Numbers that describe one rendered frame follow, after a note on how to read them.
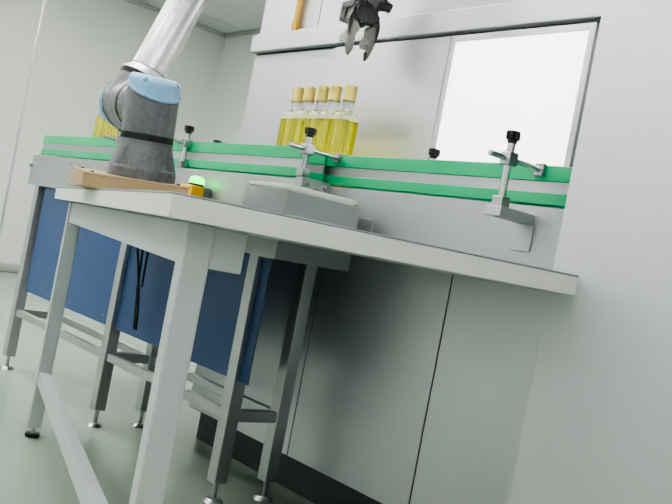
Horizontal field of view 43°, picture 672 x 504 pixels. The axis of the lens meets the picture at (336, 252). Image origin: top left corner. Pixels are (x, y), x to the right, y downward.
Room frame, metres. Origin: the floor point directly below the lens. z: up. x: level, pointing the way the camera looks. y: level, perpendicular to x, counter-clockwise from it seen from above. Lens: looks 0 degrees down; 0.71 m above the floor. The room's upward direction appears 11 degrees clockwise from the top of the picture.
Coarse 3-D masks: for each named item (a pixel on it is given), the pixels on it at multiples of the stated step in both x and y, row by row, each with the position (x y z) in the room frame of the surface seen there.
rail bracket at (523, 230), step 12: (516, 132) 1.65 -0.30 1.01; (504, 156) 1.64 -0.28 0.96; (516, 156) 1.65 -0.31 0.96; (504, 168) 1.66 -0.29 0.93; (528, 168) 1.70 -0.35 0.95; (540, 168) 1.72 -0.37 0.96; (504, 180) 1.65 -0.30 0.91; (504, 192) 1.65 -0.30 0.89; (492, 204) 1.66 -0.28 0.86; (504, 204) 1.65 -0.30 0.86; (504, 216) 1.64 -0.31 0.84; (516, 216) 1.67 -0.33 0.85; (528, 216) 1.69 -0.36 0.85; (516, 228) 1.73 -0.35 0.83; (528, 228) 1.71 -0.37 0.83; (516, 240) 1.72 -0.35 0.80; (528, 240) 1.70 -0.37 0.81
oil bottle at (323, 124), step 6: (324, 114) 2.31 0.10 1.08; (330, 114) 2.30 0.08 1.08; (318, 120) 2.32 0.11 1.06; (324, 120) 2.30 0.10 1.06; (330, 120) 2.30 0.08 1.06; (318, 126) 2.32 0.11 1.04; (324, 126) 2.30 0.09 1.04; (318, 132) 2.32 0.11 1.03; (324, 132) 2.30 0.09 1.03; (318, 138) 2.31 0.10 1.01; (324, 138) 2.29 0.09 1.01; (312, 144) 2.33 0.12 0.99; (318, 144) 2.31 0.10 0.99; (324, 144) 2.29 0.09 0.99; (324, 150) 2.29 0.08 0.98
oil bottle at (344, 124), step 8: (336, 112) 2.28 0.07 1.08; (344, 112) 2.26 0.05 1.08; (352, 112) 2.28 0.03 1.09; (336, 120) 2.27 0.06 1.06; (344, 120) 2.25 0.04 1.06; (352, 120) 2.27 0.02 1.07; (336, 128) 2.27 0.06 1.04; (344, 128) 2.25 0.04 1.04; (352, 128) 2.27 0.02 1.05; (328, 136) 2.29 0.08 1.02; (336, 136) 2.26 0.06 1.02; (344, 136) 2.26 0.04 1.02; (352, 136) 2.28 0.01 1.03; (328, 144) 2.28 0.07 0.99; (336, 144) 2.26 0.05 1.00; (344, 144) 2.26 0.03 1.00; (352, 144) 2.28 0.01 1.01; (328, 152) 2.28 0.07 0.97; (336, 152) 2.25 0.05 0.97; (344, 152) 2.26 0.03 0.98; (352, 152) 2.28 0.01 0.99
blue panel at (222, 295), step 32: (64, 224) 3.23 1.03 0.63; (32, 256) 3.42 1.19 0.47; (96, 256) 2.99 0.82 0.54; (160, 256) 2.65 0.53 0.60; (32, 288) 3.37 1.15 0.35; (96, 288) 2.95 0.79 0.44; (128, 288) 2.78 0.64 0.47; (160, 288) 2.62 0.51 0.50; (224, 288) 2.36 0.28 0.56; (96, 320) 2.91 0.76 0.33; (128, 320) 2.75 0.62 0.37; (160, 320) 2.59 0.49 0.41; (224, 320) 2.34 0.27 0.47; (256, 320) 2.23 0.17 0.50; (192, 352) 2.44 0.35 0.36; (224, 352) 2.32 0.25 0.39
